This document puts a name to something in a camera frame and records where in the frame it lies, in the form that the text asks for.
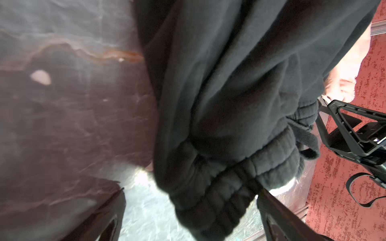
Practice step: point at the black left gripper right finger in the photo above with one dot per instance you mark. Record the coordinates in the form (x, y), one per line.
(280, 224)

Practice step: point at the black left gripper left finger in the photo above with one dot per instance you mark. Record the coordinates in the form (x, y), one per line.
(104, 224)

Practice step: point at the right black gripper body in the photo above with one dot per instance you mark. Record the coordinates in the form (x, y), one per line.
(359, 136)

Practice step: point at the pink shorts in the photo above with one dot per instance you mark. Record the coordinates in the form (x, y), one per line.
(341, 82)

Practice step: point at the black shorts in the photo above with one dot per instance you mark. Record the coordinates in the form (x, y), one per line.
(237, 86)

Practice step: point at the right aluminium corner post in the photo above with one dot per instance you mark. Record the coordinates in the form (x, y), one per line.
(378, 28)

